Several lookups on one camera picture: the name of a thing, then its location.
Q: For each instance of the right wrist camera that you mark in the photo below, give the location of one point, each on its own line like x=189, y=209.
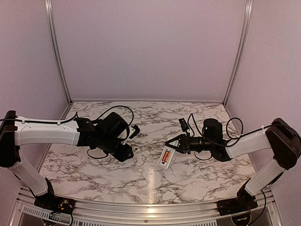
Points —
x=183, y=124

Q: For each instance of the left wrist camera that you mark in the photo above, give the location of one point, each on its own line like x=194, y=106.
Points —
x=130, y=132

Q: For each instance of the left aluminium frame post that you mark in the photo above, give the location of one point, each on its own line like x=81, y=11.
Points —
x=55, y=46

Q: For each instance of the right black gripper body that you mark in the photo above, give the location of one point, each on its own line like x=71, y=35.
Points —
x=186, y=144

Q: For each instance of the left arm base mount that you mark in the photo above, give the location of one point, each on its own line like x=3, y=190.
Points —
x=55, y=203

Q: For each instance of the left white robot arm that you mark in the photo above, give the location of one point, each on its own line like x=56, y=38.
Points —
x=109, y=134

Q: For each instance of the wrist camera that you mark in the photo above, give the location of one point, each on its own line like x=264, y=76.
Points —
x=183, y=124
x=130, y=132

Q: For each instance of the orange battery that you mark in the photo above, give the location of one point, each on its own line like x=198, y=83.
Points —
x=163, y=157
x=166, y=156

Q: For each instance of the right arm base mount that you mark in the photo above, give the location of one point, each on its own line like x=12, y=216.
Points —
x=243, y=202

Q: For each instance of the front aluminium rail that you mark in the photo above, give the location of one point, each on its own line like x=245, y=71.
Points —
x=93, y=213

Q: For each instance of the white remote control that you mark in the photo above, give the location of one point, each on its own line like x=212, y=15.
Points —
x=166, y=165

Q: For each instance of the right aluminium frame post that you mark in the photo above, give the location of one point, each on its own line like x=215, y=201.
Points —
x=241, y=46

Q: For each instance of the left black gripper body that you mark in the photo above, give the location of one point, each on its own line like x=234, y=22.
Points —
x=121, y=155

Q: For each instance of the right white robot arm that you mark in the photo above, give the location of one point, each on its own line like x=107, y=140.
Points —
x=279, y=137

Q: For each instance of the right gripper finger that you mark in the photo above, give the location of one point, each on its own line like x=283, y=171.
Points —
x=177, y=148
x=175, y=141

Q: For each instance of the aluminium frame post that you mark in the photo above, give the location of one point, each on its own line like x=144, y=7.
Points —
x=241, y=46
x=55, y=46

